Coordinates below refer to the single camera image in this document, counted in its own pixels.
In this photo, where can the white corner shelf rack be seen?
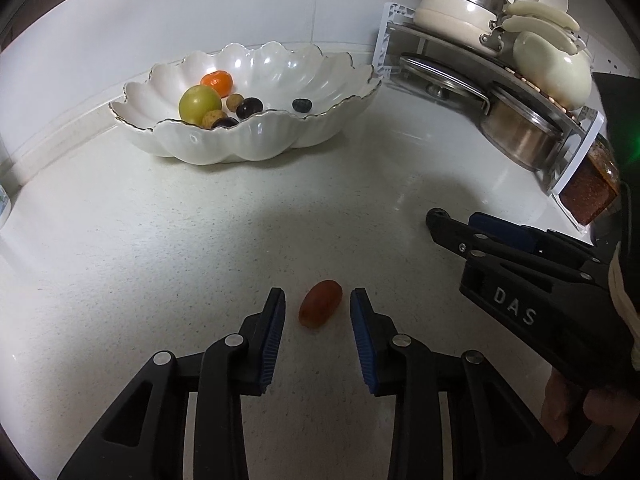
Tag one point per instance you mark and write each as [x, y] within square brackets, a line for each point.
[387, 30]

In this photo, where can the small orange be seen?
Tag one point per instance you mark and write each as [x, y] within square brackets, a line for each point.
[217, 84]

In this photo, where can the white scalloped ceramic bowl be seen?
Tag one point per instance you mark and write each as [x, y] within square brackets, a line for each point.
[270, 75]

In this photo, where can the person's right hand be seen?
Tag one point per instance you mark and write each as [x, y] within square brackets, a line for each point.
[560, 400]

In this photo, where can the yellow-green grape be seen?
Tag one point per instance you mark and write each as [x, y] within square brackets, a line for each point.
[234, 102]

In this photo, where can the cream round lidded pot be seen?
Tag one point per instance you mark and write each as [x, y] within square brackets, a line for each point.
[552, 72]

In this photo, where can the large blueberry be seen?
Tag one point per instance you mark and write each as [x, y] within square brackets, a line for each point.
[301, 105]

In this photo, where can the dark red jujube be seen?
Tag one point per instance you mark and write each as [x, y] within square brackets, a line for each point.
[249, 107]

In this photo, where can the small tan round fruit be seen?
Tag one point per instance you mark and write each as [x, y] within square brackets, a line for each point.
[212, 119]

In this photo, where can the orange-red jujube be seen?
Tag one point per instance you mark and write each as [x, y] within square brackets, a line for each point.
[320, 304]

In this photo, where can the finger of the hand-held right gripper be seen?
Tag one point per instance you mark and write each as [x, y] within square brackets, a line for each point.
[450, 232]
[505, 232]

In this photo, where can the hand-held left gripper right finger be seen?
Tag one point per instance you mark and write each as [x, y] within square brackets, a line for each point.
[362, 345]

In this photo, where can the cream frying pan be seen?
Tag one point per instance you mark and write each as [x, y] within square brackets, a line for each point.
[450, 30]

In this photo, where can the glass jar of red sauce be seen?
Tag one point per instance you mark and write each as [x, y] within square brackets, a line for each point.
[590, 185]

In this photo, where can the steel lidded pan lower shelf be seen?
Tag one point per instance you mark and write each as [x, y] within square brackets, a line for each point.
[442, 77]

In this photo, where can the green plum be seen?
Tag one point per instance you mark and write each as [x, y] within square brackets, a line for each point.
[196, 104]

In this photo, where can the white blue pump bottle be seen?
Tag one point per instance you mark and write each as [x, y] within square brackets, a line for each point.
[2, 205]

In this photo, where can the cream saucepan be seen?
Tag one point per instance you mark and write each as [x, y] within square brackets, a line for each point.
[445, 7]

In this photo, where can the wooden bead trivet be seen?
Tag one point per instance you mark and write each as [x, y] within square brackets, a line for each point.
[562, 108]

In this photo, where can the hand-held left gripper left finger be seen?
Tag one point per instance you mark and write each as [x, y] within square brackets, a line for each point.
[272, 350]

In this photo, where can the stainless steel pot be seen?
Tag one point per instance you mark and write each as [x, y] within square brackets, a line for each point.
[520, 135]

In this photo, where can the dark purple grape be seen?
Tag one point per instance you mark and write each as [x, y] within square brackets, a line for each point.
[227, 123]

